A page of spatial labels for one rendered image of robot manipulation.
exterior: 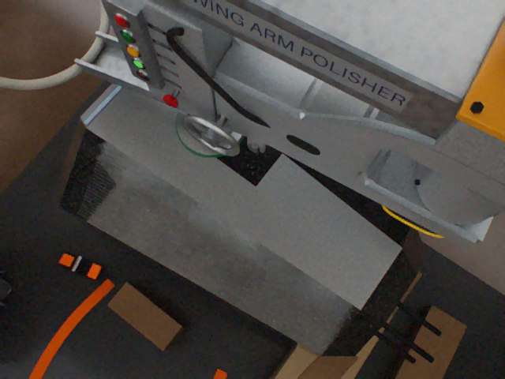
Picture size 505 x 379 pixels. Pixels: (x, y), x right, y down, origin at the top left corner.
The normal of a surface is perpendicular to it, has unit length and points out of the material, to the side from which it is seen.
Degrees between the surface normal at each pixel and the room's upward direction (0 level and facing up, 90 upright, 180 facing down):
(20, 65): 0
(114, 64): 17
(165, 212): 45
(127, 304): 0
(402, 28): 0
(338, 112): 40
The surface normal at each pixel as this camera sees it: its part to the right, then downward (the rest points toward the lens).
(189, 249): -0.37, 0.35
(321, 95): -0.54, -0.53
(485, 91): 0.03, -0.29
